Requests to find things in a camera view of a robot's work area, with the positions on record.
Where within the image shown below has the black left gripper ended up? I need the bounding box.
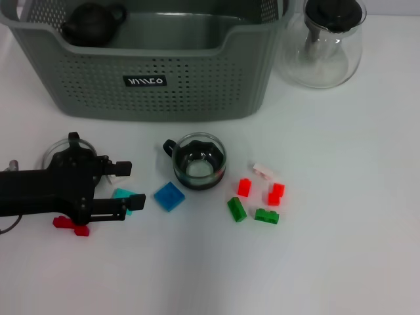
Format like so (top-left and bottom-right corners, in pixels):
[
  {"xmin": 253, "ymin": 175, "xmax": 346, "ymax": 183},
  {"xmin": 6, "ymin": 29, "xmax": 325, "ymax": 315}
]
[{"xmin": 0, "ymin": 147, "xmax": 146, "ymax": 227}]

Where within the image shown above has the glass teacup with black holder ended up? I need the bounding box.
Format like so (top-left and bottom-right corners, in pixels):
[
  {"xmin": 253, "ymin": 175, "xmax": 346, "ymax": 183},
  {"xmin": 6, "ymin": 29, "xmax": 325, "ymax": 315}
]
[
  {"xmin": 42, "ymin": 131, "xmax": 102, "ymax": 184},
  {"xmin": 162, "ymin": 132, "xmax": 228, "ymax": 191}
]

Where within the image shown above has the dark red curved brick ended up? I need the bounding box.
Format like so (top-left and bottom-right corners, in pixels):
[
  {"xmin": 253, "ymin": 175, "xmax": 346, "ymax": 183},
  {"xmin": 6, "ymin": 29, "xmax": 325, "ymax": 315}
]
[{"xmin": 52, "ymin": 216, "xmax": 91, "ymax": 237}]

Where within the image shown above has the grey-green perforated storage bin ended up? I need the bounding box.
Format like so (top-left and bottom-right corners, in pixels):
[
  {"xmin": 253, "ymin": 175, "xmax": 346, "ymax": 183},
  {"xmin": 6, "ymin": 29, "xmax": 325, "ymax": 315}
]
[{"xmin": 0, "ymin": 0, "xmax": 296, "ymax": 123}]

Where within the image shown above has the cyan flat square tile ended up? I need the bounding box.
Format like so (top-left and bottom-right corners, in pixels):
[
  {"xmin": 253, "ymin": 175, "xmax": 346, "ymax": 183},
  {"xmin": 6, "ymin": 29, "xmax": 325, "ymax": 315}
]
[{"xmin": 112, "ymin": 187, "xmax": 138, "ymax": 216}]

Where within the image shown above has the white two-stud brick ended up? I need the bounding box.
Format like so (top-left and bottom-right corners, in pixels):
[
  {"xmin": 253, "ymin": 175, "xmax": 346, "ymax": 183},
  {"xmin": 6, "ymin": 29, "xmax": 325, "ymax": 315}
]
[
  {"xmin": 251, "ymin": 162, "xmax": 275, "ymax": 179},
  {"xmin": 104, "ymin": 173, "xmax": 135, "ymax": 185}
]

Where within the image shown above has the blue flat square tile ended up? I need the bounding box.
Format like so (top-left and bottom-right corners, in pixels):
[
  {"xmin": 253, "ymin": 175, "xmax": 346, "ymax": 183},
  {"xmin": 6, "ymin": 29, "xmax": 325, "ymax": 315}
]
[{"xmin": 153, "ymin": 181, "xmax": 186, "ymax": 213}]

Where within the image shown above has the green sloped brick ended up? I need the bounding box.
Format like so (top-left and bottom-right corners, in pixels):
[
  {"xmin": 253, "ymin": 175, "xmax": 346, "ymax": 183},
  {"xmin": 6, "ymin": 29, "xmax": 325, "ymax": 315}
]
[{"xmin": 227, "ymin": 196, "xmax": 247, "ymax": 223}]

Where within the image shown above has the small red single brick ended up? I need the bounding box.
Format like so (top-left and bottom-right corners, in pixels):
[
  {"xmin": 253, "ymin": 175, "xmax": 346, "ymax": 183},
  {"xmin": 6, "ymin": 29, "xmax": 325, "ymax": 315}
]
[{"xmin": 238, "ymin": 178, "xmax": 252, "ymax": 197}]

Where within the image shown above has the green two-stud brick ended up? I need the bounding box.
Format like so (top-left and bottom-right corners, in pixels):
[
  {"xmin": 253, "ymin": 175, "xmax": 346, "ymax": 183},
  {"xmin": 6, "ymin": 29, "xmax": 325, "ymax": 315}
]
[{"xmin": 254, "ymin": 208, "xmax": 280, "ymax": 226}]

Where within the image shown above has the red stepped brick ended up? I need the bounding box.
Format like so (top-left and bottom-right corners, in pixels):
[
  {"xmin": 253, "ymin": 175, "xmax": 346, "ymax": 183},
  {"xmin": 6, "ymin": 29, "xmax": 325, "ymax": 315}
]
[{"xmin": 267, "ymin": 182, "xmax": 285, "ymax": 207}]

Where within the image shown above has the black clay teapot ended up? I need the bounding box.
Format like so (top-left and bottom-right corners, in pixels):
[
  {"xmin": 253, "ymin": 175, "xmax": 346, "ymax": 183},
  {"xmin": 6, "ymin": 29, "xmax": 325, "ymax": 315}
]
[{"xmin": 61, "ymin": 2, "xmax": 127, "ymax": 47}]

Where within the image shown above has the glass carafe with black lid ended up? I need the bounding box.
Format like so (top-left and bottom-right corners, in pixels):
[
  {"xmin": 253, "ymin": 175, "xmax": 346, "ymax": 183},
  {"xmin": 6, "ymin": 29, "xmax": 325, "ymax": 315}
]
[{"xmin": 281, "ymin": 0, "xmax": 367, "ymax": 89}]

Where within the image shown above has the left arm cable with plug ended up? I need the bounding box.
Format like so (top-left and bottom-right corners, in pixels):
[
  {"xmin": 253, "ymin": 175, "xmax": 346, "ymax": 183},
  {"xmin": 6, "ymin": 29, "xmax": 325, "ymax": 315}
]
[{"xmin": 0, "ymin": 159, "xmax": 21, "ymax": 234}]

